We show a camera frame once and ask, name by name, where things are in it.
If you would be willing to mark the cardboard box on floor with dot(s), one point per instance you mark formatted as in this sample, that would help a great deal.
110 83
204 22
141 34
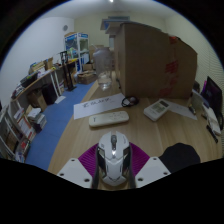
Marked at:
86 77

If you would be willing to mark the large brown cardboard box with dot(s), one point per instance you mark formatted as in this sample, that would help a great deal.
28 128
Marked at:
150 63

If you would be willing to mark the black marker pen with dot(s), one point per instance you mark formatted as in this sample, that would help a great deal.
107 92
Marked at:
212 133

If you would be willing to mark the white remote with display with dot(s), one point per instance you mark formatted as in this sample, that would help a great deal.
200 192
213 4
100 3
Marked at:
156 109

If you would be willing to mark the black computer case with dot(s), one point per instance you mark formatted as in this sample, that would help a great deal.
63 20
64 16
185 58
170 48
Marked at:
49 94

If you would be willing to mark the plain white paper sheet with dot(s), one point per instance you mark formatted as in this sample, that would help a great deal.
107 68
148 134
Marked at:
183 109

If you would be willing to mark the white paper sheet with writing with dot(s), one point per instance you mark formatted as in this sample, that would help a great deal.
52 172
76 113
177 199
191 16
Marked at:
96 106

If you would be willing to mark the white and black computer mouse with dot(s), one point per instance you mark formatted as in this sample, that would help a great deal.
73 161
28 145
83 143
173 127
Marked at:
113 160

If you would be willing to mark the open white notebook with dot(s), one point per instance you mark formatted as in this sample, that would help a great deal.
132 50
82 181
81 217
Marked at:
210 116

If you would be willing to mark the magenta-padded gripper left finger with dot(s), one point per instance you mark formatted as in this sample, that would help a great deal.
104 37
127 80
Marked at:
75 170

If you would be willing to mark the dark laptop screen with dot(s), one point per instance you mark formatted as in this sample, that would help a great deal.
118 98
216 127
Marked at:
212 93

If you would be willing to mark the black mouse pad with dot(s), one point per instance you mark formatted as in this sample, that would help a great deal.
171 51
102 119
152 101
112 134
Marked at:
180 156

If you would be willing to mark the clear plastic water jug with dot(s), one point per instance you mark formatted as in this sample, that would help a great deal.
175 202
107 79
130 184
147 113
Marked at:
103 66

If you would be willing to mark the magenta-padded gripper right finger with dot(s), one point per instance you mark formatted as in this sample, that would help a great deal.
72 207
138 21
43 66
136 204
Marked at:
151 169

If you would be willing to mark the glass-door display fridge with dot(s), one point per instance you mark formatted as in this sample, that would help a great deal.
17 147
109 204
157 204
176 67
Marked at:
76 50

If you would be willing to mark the bookshelf unit with books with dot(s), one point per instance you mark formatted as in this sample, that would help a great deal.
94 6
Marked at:
15 133

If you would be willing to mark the wall air conditioner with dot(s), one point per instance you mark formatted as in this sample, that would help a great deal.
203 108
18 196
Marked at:
115 22

